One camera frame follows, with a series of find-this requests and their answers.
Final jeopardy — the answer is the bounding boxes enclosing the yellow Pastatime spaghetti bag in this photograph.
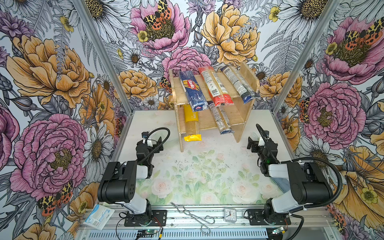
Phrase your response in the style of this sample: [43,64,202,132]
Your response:
[184,105,202,142]

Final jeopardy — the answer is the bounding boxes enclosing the clear spaghetti bag blue end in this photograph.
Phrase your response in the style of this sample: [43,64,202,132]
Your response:
[208,101,235,135]

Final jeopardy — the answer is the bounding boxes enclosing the red spaghetti bag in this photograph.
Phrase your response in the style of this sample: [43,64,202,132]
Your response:
[198,66,234,107]

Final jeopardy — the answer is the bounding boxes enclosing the blue Barilla spaghetti box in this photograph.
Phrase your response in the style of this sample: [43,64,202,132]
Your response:
[179,71,208,112]

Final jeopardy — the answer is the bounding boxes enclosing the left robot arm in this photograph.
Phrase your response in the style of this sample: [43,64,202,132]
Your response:
[98,138,164,226]

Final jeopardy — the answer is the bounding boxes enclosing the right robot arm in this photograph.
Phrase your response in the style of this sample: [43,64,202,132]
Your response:
[247,137,334,225]

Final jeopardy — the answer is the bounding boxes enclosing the wooden two-tier shelf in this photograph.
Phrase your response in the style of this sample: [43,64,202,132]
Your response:
[169,63,260,152]

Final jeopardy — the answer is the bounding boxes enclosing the small white clock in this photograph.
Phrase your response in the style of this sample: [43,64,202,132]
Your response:
[224,208,237,223]

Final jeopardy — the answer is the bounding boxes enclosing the white blue packet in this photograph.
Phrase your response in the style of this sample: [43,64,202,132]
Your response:
[84,204,115,231]

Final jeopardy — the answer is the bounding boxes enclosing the metal tongs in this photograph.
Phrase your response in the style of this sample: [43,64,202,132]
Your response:
[171,202,216,236]

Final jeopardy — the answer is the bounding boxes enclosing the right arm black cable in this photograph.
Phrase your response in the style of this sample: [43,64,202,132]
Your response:
[255,123,343,208]

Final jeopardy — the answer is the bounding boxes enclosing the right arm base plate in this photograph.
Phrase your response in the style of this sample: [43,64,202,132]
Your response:
[244,209,291,226]

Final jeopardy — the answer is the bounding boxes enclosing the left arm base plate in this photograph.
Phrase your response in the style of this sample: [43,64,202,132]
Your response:
[124,210,168,227]

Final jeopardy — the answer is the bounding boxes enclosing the aluminium front rail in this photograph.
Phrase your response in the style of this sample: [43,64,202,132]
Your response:
[75,205,342,240]

